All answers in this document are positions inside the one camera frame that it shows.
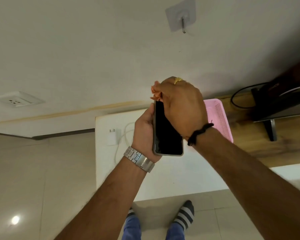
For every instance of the person's right hand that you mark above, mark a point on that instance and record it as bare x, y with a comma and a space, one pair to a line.
185, 107

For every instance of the person's left hand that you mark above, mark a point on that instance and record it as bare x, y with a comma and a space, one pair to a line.
143, 134

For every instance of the black smartphone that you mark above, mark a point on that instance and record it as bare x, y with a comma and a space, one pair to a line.
166, 139

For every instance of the white charger adapter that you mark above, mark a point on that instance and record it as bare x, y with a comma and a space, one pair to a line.
112, 138

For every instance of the orange cleaning cloth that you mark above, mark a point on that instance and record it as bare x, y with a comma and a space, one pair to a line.
155, 91

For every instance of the person's left forearm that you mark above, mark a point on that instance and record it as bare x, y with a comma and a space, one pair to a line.
107, 204

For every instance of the person's right forearm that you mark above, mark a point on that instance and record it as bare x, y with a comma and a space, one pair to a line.
252, 187

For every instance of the person's left striped sock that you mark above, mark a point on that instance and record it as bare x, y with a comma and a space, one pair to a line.
131, 213

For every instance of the person's striped sock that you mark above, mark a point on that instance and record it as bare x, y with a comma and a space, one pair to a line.
184, 214
131, 213

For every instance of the person's right striped sock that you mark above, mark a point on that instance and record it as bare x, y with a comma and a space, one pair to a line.
184, 214

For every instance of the person's left jeans leg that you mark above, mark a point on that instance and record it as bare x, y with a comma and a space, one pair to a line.
132, 229

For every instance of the person's jeans leg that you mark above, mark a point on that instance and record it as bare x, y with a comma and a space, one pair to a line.
175, 233
132, 229

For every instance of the person's right jeans leg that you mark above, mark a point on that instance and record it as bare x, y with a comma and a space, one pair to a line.
175, 233

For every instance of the silver metal wristwatch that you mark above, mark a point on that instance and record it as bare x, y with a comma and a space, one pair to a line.
140, 159

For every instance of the pink plastic basket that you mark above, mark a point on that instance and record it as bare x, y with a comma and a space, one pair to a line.
220, 117

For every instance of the brown wooden board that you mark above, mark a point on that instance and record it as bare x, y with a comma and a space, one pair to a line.
250, 142

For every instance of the black television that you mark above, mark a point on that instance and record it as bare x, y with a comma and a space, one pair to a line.
277, 99

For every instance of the clear adhesive wall hook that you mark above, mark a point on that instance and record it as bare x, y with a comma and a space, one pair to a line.
180, 12

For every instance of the white wall socket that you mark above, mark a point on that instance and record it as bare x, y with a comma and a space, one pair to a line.
17, 99

